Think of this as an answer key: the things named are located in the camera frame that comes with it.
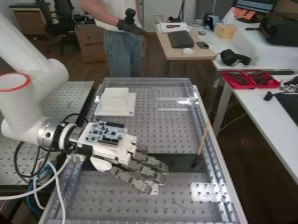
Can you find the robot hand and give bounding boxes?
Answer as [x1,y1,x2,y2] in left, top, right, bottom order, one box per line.
[73,120,171,196]

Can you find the small white box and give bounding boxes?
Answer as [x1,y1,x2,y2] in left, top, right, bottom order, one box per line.
[93,87,138,118]

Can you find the thin stick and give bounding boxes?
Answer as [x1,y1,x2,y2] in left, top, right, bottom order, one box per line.
[193,120,212,168]

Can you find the clear box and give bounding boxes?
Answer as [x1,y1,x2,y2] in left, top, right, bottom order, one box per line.
[44,77,248,224]

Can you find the person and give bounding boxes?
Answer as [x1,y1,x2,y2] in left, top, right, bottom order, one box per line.
[78,0,150,78]

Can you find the cardboard box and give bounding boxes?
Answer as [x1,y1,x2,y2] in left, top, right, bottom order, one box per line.
[74,23,109,64]

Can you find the wooden desk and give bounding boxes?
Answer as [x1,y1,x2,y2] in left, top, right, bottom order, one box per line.
[155,22,216,78]

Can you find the red tray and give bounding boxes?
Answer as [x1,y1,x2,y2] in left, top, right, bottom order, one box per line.
[246,69,282,89]
[219,69,258,90]

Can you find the white desk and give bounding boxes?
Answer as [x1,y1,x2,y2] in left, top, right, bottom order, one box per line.
[211,73,298,186]
[194,13,298,72]

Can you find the black headphones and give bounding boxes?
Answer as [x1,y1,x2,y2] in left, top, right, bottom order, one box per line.
[219,48,252,67]

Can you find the black office chair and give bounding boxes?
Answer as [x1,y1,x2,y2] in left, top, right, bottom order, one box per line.
[34,0,77,38]

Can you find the small light wooden box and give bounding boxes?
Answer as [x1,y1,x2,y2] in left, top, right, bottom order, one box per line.
[214,22,238,40]

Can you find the black bag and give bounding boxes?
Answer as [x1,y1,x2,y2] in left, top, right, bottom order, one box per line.
[258,13,298,47]

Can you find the computer screen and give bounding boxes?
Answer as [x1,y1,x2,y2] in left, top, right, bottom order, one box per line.
[231,0,279,14]

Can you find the black cable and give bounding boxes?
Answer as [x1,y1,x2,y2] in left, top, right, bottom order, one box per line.
[12,112,90,178]

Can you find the white cable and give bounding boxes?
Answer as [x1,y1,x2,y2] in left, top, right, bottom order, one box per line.
[44,161,67,224]
[0,156,71,201]

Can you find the blue cable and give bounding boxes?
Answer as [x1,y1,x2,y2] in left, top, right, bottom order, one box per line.
[25,175,45,216]

